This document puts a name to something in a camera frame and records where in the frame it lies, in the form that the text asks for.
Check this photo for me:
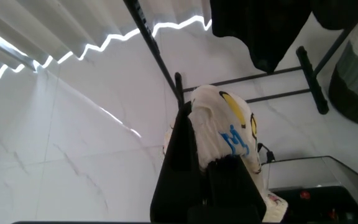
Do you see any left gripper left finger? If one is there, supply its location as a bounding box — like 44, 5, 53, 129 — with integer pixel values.
150, 101, 204, 223

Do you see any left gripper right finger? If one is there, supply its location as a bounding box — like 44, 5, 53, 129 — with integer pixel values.
206, 154, 267, 223

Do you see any cream printed garment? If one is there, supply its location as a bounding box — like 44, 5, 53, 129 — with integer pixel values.
163, 84, 288, 223

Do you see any black garment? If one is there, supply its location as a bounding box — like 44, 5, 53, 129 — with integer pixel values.
209, 0, 358, 74

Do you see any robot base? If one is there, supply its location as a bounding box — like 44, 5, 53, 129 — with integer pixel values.
261, 155, 358, 223

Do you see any black clothes rack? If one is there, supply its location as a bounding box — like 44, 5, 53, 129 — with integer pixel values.
122, 0, 358, 115

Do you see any white laundry basket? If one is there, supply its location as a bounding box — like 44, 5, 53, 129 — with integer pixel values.
328, 0, 358, 128

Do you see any white curtain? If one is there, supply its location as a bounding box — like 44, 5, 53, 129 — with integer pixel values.
0, 0, 213, 80

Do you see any black cable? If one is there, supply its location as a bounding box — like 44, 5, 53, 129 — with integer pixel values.
257, 142, 276, 164

